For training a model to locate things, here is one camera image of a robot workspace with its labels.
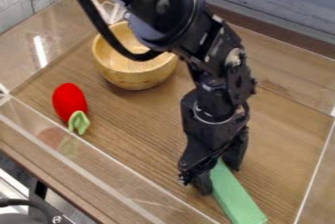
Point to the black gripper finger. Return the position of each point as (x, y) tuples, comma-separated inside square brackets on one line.
[(202, 183), (236, 151)]

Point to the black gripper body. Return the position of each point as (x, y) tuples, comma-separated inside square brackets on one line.
[(209, 138)]

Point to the green rectangular block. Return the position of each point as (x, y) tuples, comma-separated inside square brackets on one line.
[(233, 197)]

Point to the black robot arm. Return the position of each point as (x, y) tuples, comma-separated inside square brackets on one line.
[(179, 26)]

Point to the light wooden bowl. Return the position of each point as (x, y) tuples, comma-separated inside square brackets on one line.
[(128, 74)]

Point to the clear acrylic front barrier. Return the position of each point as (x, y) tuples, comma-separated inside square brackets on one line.
[(96, 183)]

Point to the red felt strawberry toy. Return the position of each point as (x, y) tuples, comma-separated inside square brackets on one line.
[(70, 106)]

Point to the clear acrylic corner bracket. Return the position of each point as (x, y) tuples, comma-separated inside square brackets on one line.
[(111, 11)]

